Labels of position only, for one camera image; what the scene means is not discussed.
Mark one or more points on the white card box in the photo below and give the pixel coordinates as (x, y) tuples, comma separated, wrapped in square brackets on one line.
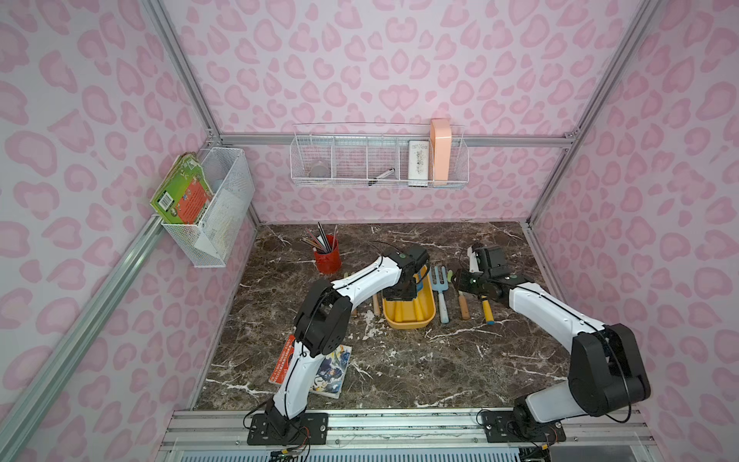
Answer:
[(418, 163)]

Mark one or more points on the red pencil cup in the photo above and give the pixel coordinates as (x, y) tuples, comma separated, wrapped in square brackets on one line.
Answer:
[(330, 262)]

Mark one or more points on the white papers in basket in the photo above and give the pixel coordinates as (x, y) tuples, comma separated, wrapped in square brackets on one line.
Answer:
[(220, 225)]

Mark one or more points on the green red book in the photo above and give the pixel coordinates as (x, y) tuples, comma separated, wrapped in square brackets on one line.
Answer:
[(184, 195)]

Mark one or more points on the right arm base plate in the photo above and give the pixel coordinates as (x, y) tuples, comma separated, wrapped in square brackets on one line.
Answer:
[(501, 426)]

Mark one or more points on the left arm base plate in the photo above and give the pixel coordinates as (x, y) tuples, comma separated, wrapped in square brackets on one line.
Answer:
[(269, 430)]

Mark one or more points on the grey round object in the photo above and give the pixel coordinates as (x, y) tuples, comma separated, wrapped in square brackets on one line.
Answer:
[(320, 170)]

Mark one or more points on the white mesh wall basket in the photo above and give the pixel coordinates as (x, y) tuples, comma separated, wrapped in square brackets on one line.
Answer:
[(224, 167)]

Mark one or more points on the manga comic book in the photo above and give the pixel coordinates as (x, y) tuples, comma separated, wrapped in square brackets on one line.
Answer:
[(331, 374)]

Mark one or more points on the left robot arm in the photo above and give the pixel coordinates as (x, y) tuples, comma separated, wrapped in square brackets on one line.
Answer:
[(322, 322)]

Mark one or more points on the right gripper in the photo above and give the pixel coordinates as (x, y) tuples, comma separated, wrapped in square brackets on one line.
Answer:
[(471, 283)]

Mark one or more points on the light blue hand fork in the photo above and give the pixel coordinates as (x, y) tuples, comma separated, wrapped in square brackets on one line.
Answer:
[(439, 284)]

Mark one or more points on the yellow plastic storage box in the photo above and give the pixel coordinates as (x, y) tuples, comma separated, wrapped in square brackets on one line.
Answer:
[(413, 314)]

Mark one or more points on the pencils in cup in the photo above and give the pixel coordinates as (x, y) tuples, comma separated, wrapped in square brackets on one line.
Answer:
[(322, 242)]

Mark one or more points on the white stapler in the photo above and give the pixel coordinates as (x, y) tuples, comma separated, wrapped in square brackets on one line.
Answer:
[(473, 261)]

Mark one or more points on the pink box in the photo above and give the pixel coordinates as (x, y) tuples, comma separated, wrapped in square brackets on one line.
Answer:
[(441, 142)]

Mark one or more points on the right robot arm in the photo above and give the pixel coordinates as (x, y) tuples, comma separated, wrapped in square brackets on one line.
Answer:
[(606, 371)]

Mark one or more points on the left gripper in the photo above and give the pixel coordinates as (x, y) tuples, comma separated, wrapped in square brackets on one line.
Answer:
[(405, 287)]

